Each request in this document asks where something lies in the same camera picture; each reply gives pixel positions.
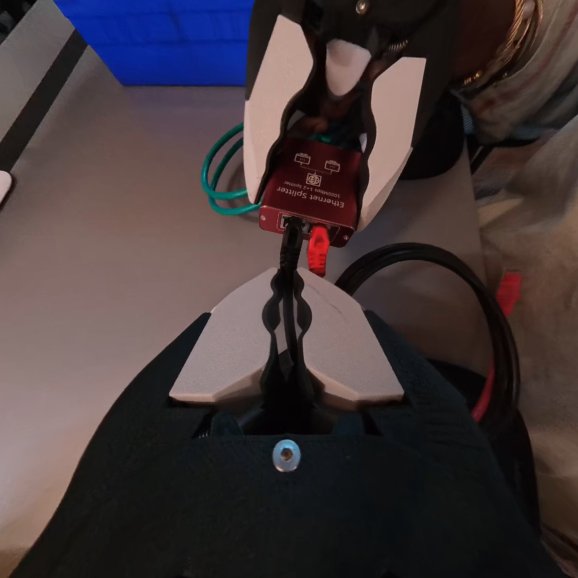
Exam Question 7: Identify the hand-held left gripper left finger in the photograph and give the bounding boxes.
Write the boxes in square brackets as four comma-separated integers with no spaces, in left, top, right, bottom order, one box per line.
[169,266,283,405]

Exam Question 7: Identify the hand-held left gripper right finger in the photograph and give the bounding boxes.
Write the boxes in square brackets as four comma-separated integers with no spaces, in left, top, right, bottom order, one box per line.
[294,266,406,412]

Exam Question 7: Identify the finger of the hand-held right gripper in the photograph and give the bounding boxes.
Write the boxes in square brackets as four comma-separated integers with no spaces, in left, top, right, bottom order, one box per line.
[358,55,429,233]
[243,14,318,205]

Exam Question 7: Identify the red ethernet splitter box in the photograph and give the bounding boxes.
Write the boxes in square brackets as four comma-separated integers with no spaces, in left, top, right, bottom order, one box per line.
[258,135,365,249]

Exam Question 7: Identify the green ethernet cable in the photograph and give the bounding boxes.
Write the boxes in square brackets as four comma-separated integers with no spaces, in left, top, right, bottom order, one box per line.
[200,122,362,217]

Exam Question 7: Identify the red ethernet cable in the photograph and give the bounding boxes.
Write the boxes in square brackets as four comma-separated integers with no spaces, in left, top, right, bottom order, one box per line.
[306,225,524,424]

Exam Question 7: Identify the black ethernet cable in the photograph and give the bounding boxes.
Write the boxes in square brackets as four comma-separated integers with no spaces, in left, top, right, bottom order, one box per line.
[278,216,522,427]

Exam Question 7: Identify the blue storage bin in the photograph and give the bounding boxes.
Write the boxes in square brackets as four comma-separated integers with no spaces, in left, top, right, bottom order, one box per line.
[53,0,256,87]

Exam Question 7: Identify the person's right forearm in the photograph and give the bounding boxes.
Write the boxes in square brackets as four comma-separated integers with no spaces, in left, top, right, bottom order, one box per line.
[452,0,578,146]

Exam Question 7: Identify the grey desk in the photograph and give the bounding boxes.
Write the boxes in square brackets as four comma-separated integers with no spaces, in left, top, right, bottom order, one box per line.
[0,0,497,570]

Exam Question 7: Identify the person's right hand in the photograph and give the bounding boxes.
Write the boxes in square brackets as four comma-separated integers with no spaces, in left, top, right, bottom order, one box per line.
[445,0,517,91]

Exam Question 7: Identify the person's grey sweatshirt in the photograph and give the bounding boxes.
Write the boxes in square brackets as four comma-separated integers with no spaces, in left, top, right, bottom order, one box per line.
[473,126,578,578]

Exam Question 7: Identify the gold bracelets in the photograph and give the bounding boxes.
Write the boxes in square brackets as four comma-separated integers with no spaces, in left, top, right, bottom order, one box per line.
[460,0,543,92]

